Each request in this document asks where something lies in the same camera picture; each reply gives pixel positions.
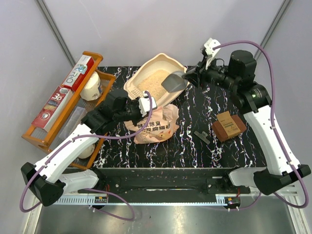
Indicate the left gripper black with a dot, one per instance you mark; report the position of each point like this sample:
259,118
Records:
136,103

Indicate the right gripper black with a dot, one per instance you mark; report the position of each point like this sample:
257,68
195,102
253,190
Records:
204,72

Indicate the grey metal scoop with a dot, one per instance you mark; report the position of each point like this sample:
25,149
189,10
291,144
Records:
175,82

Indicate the pink cat litter bag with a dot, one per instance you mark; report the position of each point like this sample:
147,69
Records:
161,126

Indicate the grey bag clip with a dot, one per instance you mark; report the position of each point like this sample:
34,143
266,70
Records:
202,136

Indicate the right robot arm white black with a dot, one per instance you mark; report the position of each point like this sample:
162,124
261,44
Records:
254,104

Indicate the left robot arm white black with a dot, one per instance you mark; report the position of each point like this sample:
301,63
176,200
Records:
45,179

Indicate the cream plastic litter box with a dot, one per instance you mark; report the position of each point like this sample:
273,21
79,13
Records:
150,76

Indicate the clear plastic box in rack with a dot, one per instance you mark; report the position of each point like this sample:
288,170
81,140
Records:
73,121

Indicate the red white RiO toothpaste box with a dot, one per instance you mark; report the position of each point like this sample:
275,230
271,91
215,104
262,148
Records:
78,73

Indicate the red 3D toothpaste box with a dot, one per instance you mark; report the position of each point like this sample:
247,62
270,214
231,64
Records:
52,109

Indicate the orange wooden shelf rack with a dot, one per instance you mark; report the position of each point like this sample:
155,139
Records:
47,141

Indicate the white plastic bottle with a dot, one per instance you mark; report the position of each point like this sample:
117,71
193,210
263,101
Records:
93,88

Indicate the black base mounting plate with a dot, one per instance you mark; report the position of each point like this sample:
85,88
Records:
207,180

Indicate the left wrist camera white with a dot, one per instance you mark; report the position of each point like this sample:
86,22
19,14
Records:
145,105

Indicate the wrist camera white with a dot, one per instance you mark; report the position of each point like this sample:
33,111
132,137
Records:
209,52
145,105

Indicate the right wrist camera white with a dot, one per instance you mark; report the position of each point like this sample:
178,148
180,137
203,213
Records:
209,52

